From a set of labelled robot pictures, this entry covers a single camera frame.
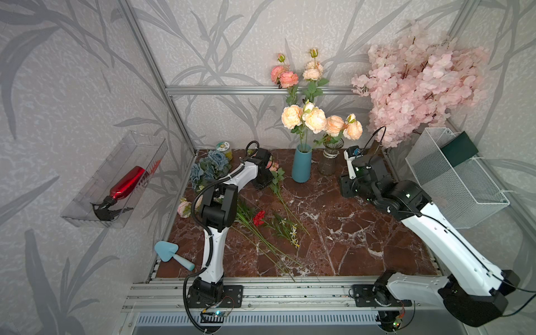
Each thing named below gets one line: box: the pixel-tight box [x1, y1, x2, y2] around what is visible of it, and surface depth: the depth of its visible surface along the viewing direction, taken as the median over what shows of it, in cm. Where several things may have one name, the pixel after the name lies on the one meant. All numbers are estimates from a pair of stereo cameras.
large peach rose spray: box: [281, 101, 327, 148], surface depth 62 cm
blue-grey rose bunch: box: [189, 150, 232, 192], surface depth 102 cm
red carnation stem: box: [252, 210, 303, 267], surface depth 91 cm
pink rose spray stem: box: [270, 53, 300, 106], surface depth 84 cm
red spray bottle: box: [90, 166, 146, 222], surface depth 62 cm
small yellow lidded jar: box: [215, 140, 234, 162], surface depth 114 cm
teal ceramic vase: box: [291, 143, 313, 184], surface depth 98 cm
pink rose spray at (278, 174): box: [265, 161, 310, 236], surface depth 104 cm
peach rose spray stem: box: [302, 48, 331, 104], surface depth 84 cm
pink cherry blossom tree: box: [351, 21, 490, 149], surface depth 73 cm
